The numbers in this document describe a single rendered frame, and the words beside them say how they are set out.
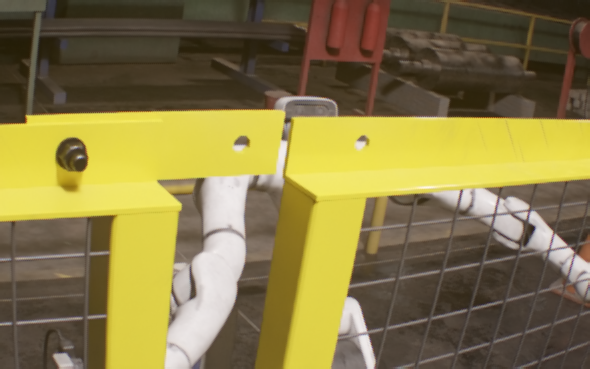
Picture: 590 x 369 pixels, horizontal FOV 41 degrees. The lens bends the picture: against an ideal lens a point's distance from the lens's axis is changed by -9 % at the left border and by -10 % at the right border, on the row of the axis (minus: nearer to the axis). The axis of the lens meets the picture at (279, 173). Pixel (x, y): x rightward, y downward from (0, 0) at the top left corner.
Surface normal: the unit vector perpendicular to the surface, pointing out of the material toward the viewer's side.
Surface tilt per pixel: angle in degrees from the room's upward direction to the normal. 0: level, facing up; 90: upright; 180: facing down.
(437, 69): 90
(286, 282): 90
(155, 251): 90
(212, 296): 46
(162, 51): 90
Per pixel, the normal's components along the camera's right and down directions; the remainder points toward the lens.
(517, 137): 0.51, 0.34
